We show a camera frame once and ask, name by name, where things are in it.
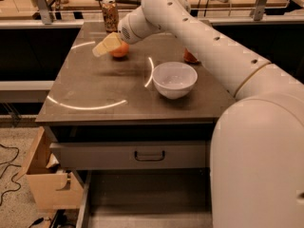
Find metal guard rail frame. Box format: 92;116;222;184
28;0;300;26

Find grey drawer cabinet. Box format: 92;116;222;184
35;19;237;228

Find open middle drawer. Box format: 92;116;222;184
76;169;213;228

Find cardboard box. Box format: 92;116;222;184
16;127;84;210

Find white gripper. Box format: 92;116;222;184
92;7;159;57

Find brown patterned drink can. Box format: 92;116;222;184
101;0;119;32

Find grey top drawer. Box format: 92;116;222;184
50;141;208;170

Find black floor cable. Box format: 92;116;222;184
0;142;23;207

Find white ceramic bowl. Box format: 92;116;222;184
152;62;198;100

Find orange fruit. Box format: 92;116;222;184
109;42;129;58

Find red cola can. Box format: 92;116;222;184
183;48;200;64

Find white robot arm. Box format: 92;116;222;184
93;0;304;228

